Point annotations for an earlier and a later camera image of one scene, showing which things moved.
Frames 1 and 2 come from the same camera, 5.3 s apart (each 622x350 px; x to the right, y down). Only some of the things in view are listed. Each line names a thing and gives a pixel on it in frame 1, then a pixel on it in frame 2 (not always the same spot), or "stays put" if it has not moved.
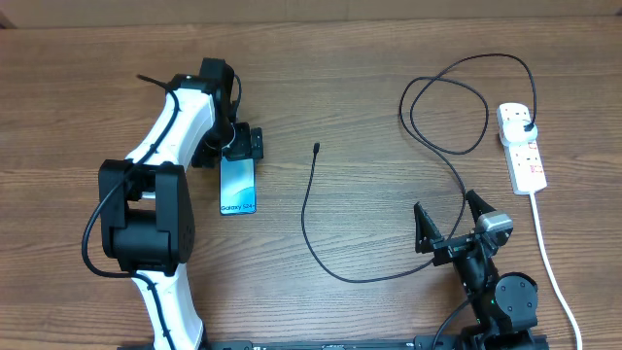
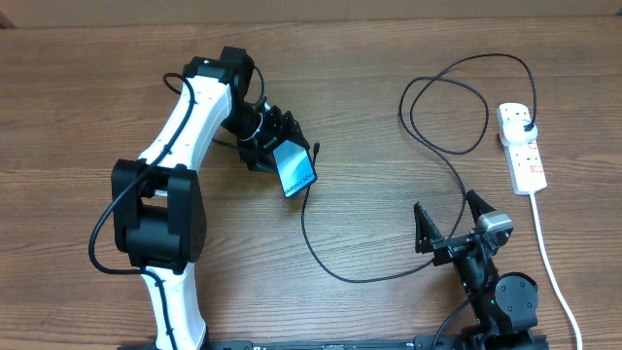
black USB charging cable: (435, 145) stays put
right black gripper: (429, 239) stays put
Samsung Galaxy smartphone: (237, 186) -> (294, 167)
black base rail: (366, 342) stays put
